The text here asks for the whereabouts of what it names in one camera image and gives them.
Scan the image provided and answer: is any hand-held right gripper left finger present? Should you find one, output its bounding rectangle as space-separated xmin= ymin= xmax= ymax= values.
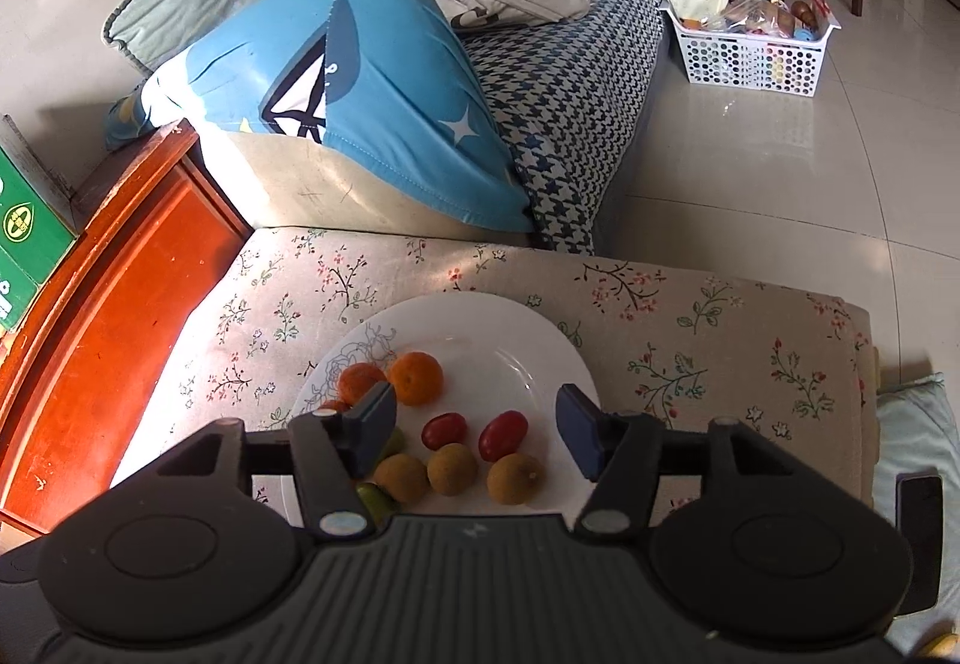
xmin=154 ymin=381 xmax=397 ymax=545

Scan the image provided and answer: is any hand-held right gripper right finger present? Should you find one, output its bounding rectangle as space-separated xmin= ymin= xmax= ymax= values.
xmin=555 ymin=384 xmax=807 ymax=539

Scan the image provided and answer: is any brown longan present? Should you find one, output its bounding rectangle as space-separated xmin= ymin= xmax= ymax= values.
xmin=373 ymin=452 xmax=430 ymax=504
xmin=427 ymin=443 xmax=479 ymax=497

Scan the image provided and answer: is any orange tangerine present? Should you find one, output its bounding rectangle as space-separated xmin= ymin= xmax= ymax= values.
xmin=337 ymin=362 xmax=388 ymax=408
xmin=386 ymin=351 xmax=445 ymax=407

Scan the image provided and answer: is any red cherry tomato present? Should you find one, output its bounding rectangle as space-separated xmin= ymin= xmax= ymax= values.
xmin=478 ymin=410 xmax=530 ymax=463
xmin=420 ymin=413 xmax=468 ymax=452

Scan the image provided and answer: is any white plate with rose print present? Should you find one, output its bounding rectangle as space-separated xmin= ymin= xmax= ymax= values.
xmin=289 ymin=293 xmax=601 ymax=515

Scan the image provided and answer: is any floral printed cloth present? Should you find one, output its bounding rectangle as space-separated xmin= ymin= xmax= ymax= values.
xmin=112 ymin=225 xmax=880 ymax=534

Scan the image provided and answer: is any red-brown wooden cabinet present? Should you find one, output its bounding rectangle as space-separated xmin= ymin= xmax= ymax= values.
xmin=0 ymin=116 xmax=254 ymax=539

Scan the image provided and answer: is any light blue cushion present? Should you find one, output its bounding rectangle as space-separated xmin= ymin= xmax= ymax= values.
xmin=874 ymin=371 xmax=960 ymax=635

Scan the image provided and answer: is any houndstooth covered sofa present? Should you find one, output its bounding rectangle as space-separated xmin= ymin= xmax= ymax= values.
xmin=450 ymin=0 xmax=692 ymax=254

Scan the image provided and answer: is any blue printed cushion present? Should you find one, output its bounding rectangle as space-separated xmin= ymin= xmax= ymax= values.
xmin=105 ymin=0 xmax=537 ymax=238

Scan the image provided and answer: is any black rectangular object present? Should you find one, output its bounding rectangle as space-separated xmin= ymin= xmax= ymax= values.
xmin=895 ymin=474 xmax=944 ymax=618

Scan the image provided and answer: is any green and white carton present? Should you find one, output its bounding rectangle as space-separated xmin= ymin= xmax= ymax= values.
xmin=0 ymin=143 xmax=77 ymax=329

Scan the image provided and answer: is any white perforated plastic basket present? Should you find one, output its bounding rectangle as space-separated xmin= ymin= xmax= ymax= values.
xmin=660 ymin=4 xmax=842 ymax=100

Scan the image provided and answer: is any yellow object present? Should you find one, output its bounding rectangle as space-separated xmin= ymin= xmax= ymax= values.
xmin=917 ymin=632 xmax=960 ymax=663

